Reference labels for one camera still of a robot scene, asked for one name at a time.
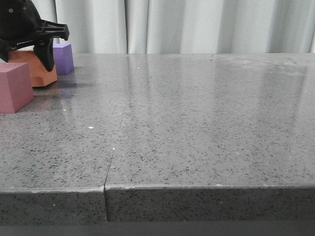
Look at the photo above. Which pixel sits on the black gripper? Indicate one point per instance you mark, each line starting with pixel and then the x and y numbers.
pixel 21 26

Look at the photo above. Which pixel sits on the orange foam cube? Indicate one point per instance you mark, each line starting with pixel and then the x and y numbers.
pixel 40 77

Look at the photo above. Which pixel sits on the purple foam cube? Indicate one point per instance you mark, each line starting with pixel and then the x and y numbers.
pixel 63 58

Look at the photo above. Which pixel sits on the pink foam cube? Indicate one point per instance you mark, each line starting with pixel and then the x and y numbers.
pixel 15 86

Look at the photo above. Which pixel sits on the grey curtain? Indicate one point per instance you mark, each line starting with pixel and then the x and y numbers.
pixel 185 26

